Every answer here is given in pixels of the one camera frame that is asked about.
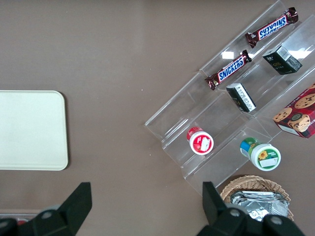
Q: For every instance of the cream rectangular serving tray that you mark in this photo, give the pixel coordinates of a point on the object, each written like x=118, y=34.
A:
x=29, y=130

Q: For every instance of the red lid yogurt cup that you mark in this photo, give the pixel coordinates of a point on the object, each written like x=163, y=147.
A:
x=200, y=142

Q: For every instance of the small black carton box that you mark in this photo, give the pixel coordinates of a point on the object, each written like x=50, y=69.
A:
x=280, y=61
x=241, y=98

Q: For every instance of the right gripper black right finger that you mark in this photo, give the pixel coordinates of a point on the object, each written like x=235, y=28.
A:
x=221, y=221

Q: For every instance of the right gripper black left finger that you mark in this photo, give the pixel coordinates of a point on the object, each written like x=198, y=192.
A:
x=64, y=218

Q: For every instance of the silver foil wrapped packet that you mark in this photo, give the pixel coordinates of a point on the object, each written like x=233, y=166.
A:
x=261, y=201

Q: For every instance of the light wicker basket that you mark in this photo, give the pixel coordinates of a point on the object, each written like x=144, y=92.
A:
x=253, y=183

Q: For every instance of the clear acrylic tiered display stand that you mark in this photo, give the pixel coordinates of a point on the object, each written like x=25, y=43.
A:
x=177, y=118

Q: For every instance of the green lid sunflower cup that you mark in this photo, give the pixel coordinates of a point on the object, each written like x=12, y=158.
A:
x=264, y=156

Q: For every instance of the red chocolate chip cookie box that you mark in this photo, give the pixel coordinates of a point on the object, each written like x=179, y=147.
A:
x=299, y=115

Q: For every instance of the Snickers chocolate bar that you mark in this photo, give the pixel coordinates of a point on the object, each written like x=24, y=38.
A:
x=272, y=27
x=230, y=70

